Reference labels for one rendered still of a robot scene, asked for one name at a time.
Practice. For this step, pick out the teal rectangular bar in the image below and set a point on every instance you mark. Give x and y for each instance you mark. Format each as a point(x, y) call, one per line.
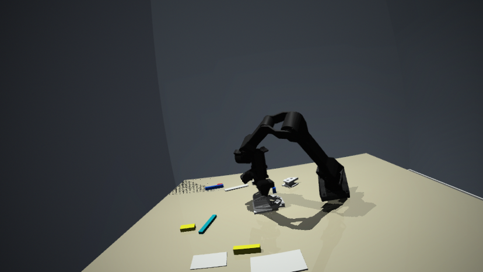
point(207, 224)

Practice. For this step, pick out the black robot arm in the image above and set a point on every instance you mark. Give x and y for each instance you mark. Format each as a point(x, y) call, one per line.
point(294, 129)

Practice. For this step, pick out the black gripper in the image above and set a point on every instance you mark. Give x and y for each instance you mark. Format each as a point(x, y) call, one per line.
point(262, 183)

